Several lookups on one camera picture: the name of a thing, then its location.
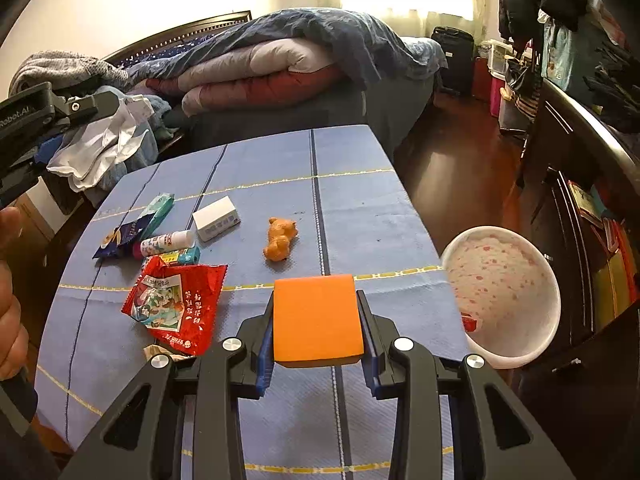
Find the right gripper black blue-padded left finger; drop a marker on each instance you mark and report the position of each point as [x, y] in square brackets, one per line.
[140, 436]

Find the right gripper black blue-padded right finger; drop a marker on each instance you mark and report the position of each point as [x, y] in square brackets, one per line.
[493, 434]

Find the red snack wrapper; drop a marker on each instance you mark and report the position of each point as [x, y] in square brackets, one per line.
[177, 304]

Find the dark blue snack wrapper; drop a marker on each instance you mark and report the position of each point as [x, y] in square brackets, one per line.
[119, 243]

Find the white pink glue stick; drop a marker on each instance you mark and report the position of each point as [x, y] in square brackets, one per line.
[160, 244]

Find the small white cardboard box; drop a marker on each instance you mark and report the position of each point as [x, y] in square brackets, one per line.
[216, 218]

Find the orange sticky note pad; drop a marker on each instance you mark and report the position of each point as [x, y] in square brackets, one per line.
[316, 322]

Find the orange toy bear figurine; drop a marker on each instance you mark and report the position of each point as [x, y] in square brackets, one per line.
[280, 234]

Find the white pink-speckled trash bin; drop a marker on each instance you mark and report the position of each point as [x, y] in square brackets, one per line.
[507, 295]

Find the person's left hand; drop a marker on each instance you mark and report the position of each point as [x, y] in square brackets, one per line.
[14, 336]

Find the pile of clothes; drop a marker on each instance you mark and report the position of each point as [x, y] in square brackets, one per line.
[93, 157]

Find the small beige paper scrap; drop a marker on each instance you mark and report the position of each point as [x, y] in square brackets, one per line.
[156, 350]

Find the dark wooden cabinet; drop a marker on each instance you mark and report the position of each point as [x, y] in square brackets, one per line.
[568, 142]

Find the blue checked table cloth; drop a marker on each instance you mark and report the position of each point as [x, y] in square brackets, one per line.
[353, 216]

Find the teal colourful candy pack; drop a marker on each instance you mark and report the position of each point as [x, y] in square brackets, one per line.
[182, 257]

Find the dark wooden headboard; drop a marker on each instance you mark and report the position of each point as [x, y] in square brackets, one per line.
[177, 36]

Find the books on shelf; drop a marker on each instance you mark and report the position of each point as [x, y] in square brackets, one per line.
[612, 256]

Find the folded pink red quilt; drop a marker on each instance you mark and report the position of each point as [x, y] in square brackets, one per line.
[275, 73]

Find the blue patterned duvet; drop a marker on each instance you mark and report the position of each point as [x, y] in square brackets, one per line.
[364, 47]

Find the grey bed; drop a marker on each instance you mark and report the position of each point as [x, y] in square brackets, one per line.
[390, 107]

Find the black suitcase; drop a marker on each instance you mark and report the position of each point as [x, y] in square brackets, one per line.
[459, 49]

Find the hanging dark clothes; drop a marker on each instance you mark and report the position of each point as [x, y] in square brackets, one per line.
[576, 45]

